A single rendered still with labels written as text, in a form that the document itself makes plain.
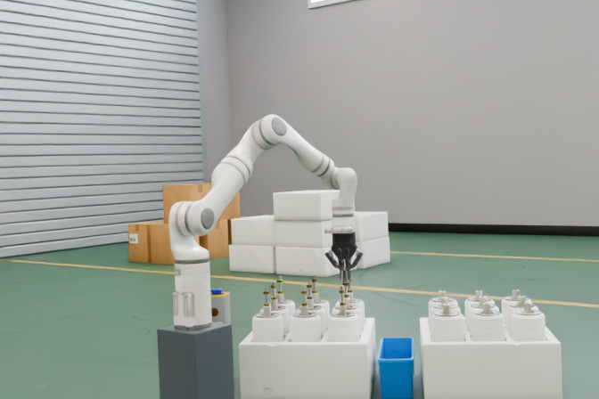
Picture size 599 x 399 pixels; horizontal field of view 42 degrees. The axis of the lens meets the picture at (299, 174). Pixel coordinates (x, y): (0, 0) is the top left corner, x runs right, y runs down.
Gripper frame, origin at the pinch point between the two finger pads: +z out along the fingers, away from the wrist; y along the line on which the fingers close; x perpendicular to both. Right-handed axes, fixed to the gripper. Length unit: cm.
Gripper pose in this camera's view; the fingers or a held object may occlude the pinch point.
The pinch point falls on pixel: (345, 275)
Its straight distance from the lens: 252.9
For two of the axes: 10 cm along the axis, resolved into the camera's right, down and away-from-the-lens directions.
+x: -3.2, 0.2, -9.5
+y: -9.5, 0.3, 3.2
